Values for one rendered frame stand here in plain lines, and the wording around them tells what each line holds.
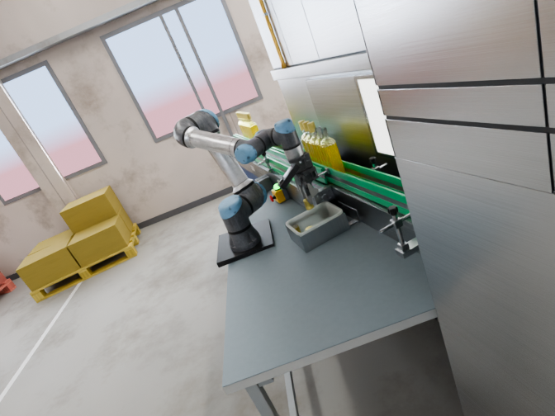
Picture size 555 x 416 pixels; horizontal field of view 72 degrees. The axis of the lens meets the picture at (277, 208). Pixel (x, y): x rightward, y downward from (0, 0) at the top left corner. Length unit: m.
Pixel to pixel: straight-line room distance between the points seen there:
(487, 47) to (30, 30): 5.06
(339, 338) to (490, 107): 0.77
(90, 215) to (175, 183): 1.08
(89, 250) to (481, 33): 4.46
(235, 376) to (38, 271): 3.90
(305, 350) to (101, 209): 4.02
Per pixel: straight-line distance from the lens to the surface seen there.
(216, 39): 4.84
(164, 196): 5.27
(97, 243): 4.69
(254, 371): 1.21
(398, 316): 1.19
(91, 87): 5.17
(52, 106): 5.34
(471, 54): 0.63
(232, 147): 1.51
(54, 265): 4.87
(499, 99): 0.63
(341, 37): 1.65
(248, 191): 1.79
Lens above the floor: 1.56
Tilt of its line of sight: 23 degrees down
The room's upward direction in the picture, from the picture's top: 23 degrees counter-clockwise
